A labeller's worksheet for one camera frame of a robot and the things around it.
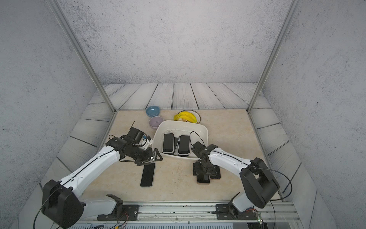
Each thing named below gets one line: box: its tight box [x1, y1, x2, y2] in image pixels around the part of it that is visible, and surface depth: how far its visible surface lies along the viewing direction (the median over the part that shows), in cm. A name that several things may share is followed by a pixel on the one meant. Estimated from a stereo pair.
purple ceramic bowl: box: [148, 115, 165, 130], surface depth 111 cm
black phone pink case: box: [177, 135, 191, 157], surface depth 98 cm
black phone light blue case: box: [140, 162, 156, 188], surface depth 86 cm
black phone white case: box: [162, 132, 175, 154], surface depth 98 cm
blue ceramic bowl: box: [145, 105, 161, 118], surface depth 121 cm
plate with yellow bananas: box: [173, 109, 201, 125], surface depth 113 cm
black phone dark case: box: [173, 137, 179, 156], surface depth 98 cm
